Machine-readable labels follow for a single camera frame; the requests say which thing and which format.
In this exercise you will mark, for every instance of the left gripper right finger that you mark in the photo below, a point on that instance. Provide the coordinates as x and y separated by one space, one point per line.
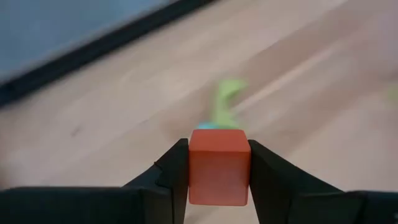
280 199

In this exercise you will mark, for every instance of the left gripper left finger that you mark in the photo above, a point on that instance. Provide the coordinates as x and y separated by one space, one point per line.
168 193

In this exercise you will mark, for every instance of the orange cube block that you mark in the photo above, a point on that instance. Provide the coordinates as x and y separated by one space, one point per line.
219 168

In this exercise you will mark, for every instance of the small light blue block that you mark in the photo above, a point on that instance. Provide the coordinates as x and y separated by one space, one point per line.
206 126

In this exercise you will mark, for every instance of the green arch block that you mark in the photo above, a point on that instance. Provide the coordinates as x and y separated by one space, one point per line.
222 115

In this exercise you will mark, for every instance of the black table edge frame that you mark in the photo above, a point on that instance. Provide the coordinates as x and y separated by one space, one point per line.
93 48

